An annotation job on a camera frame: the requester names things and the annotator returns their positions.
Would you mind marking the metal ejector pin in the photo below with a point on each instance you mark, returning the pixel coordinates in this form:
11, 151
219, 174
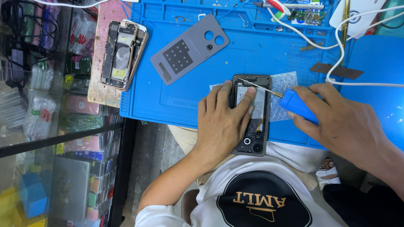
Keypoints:
244, 21

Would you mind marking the small brown metal piece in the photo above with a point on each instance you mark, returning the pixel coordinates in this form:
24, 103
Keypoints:
307, 47

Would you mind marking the clear bubble wrap sheet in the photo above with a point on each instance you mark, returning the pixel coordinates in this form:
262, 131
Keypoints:
282, 83

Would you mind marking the black fabric garment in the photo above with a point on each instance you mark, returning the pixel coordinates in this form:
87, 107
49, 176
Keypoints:
363, 208

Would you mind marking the glass display case with accessories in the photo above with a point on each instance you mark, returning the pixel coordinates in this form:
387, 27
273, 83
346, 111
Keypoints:
56, 126

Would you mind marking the brown stool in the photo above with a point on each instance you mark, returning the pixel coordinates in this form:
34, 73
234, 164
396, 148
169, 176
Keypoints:
189, 205

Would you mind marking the disassembled gold phone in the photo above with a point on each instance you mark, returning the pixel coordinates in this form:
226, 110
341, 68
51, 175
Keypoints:
118, 55

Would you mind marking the person's left hand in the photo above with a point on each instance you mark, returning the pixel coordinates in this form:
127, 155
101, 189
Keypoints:
217, 129

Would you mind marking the black smartphone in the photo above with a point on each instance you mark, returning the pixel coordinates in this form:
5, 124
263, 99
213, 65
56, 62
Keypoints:
260, 104

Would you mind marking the person's right hand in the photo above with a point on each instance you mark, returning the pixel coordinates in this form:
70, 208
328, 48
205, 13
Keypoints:
344, 126

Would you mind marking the white and gold phone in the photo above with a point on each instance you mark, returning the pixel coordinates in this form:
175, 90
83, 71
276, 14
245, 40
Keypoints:
141, 44

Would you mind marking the small green circuit board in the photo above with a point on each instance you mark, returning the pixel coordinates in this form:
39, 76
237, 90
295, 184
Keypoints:
303, 15

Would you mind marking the blue silicone repair mat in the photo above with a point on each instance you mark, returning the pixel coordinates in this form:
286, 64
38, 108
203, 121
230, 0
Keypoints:
252, 53

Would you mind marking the white sandal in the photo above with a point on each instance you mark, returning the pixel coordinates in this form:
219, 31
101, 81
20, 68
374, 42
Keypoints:
328, 178

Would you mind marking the brown metal strip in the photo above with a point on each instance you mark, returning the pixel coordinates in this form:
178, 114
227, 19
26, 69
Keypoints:
337, 71

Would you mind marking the person's white shirt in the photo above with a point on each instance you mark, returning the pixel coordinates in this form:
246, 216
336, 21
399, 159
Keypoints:
221, 195

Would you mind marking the brass ruler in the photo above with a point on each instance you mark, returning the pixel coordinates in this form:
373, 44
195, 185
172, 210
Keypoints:
345, 19

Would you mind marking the worn pink wooden board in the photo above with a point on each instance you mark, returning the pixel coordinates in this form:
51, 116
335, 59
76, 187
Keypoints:
99, 63

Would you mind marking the white flat box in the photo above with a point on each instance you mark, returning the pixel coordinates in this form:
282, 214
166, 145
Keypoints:
359, 15

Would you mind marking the grey phone back cover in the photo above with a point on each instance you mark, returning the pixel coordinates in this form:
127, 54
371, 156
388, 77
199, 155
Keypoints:
189, 50

